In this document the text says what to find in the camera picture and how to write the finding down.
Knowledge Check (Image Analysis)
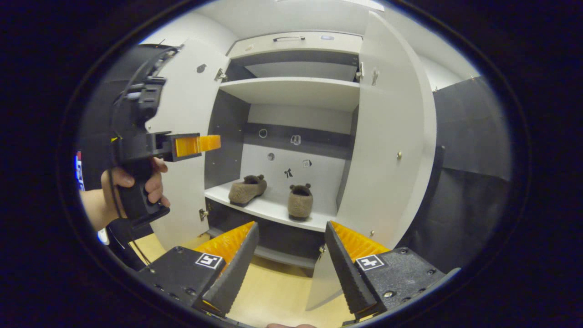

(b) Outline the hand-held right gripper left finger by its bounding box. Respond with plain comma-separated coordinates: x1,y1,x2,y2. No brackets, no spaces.
137,222,260,318

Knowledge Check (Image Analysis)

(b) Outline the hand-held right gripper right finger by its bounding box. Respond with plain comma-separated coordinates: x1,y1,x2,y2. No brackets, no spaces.
324,221,447,319

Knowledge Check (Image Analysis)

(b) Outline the grey shoe cabinet door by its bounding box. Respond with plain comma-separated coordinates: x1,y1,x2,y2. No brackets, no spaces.
305,11,438,312
145,39,230,251

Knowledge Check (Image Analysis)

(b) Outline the brown fuzzy shoe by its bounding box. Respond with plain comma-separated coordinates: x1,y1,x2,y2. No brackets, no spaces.
287,183,314,221
228,174,268,208

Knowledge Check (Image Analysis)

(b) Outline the grey shoe cabinet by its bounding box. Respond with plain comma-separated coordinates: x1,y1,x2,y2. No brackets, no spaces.
145,11,438,312

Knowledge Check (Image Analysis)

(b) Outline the grey cabinet shelf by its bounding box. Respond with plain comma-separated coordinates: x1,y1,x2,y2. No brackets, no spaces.
204,180,340,233
219,77,360,112

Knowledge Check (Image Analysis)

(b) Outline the black backdrop cloth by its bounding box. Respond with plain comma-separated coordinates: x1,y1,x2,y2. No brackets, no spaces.
401,77,513,274

